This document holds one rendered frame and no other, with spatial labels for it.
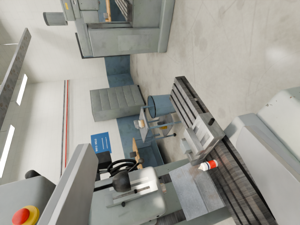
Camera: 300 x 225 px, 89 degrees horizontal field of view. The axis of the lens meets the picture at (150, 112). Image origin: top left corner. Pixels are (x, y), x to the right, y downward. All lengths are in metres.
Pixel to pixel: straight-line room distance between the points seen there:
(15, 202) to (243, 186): 0.87
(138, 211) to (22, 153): 5.98
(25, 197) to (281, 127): 1.02
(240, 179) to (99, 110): 5.26
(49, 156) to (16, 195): 5.40
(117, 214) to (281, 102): 0.82
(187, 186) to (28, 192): 0.92
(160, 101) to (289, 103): 2.34
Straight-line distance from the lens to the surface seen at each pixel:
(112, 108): 5.75
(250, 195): 0.87
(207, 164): 0.92
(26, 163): 6.29
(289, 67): 1.74
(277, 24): 1.83
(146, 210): 0.72
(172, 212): 1.21
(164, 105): 2.96
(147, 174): 0.75
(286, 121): 0.88
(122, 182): 0.60
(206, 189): 1.19
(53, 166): 5.87
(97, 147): 5.72
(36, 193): 0.67
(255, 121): 0.91
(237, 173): 0.87
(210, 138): 0.81
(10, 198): 0.71
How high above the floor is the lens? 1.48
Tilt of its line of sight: 15 degrees down
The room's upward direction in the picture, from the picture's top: 100 degrees counter-clockwise
